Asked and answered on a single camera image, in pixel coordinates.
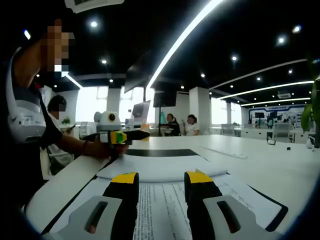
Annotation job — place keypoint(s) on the person in dark shirt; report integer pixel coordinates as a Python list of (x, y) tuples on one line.
[(17, 175)]

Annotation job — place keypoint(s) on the person's head and neck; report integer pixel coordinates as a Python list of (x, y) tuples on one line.
[(30, 65)]

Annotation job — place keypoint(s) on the person's left hand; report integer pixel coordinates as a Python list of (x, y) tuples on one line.
[(105, 150)]

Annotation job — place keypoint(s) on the blue trimmed display wall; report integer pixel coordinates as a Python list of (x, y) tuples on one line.
[(275, 115)]

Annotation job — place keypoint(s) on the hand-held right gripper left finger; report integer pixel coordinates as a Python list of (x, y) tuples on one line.
[(117, 207)]

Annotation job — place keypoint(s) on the ceiling downlights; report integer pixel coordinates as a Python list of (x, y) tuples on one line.
[(93, 24)]

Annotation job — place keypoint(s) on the orange bottle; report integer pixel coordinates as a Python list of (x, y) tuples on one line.
[(145, 127)]

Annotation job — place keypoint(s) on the ceiling air vent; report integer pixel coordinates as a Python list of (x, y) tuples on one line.
[(284, 95)]

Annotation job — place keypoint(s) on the small green plant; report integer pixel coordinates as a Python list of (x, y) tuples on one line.
[(66, 120)]

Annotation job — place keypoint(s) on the grey mesh office chair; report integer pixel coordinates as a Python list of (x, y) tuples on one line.
[(281, 132), (228, 130)]

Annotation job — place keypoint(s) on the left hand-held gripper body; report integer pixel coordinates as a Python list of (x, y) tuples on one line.
[(106, 123)]

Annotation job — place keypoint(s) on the long ceiling light strip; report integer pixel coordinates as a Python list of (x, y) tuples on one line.
[(180, 40)]

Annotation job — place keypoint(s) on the black hanging monitor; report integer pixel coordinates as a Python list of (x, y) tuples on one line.
[(165, 98)]

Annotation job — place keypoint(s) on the white grey chest device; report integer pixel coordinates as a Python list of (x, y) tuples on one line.
[(27, 122)]

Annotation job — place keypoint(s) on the grey tilted monitor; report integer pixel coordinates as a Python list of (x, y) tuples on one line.
[(141, 111)]

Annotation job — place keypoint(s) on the teal cloth on stand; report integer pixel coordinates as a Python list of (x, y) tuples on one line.
[(163, 117)]

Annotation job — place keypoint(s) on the green leafy plant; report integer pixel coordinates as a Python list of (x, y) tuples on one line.
[(306, 117)]

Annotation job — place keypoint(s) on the curved ceiling light strip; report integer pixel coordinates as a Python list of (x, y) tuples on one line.
[(270, 88), (280, 101)]

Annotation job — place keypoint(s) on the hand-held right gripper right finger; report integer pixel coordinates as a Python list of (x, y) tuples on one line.
[(205, 207)]

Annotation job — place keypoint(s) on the black phone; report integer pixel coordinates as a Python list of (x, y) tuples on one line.
[(72, 127)]

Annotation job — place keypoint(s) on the short ceiling light strip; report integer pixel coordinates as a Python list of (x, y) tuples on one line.
[(73, 80)]

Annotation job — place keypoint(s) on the black glossy object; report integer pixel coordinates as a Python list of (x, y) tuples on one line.
[(91, 137)]

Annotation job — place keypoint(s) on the small white rimmed device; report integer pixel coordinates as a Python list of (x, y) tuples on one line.
[(271, 141)]

